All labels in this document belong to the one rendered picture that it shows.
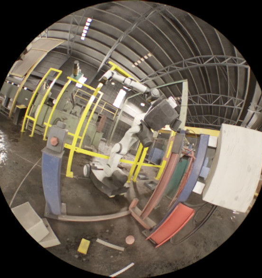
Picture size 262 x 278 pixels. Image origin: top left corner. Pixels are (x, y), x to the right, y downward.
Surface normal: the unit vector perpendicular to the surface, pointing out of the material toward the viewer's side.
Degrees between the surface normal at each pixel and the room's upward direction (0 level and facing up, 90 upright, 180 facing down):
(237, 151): 90
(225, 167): 90
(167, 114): 117
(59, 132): 90
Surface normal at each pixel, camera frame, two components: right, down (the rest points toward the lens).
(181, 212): -0.74, -0.31
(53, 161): 0.58, 0.15
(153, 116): -0.36, 0.50
